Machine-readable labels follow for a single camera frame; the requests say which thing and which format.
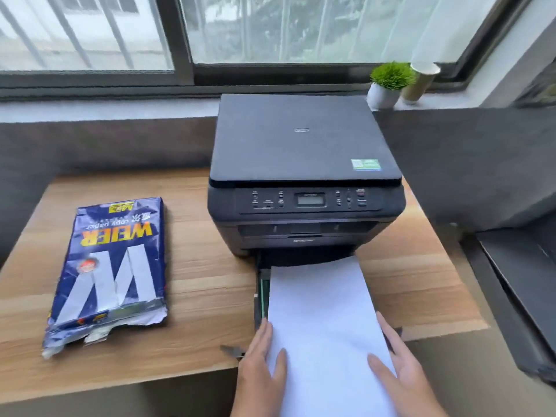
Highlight person's right hand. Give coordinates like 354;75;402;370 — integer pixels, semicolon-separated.
367;311;449;417

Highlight person's left hand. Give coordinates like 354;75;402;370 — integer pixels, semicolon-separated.
230;317;289;417

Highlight black printer tray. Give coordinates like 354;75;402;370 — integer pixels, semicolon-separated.
219;251;405;361

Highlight white paper sheets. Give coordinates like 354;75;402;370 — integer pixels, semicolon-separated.
265;254;398;417

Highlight blue copy paper ream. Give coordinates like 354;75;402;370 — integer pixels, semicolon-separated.
41;196;169;361

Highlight black printer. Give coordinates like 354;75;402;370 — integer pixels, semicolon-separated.
207;93;407;266

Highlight black cabinet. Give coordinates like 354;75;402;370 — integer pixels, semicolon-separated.
459;215;556;383

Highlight green plant in white pot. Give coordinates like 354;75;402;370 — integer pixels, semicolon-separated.
366;61;418;111

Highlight beige paper cup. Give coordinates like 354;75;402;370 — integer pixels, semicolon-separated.
401;61;442;105

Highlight metal window grille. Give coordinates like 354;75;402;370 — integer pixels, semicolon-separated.
0;0;418;70

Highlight grey window frame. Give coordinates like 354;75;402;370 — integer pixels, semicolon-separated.
0;0;536;101

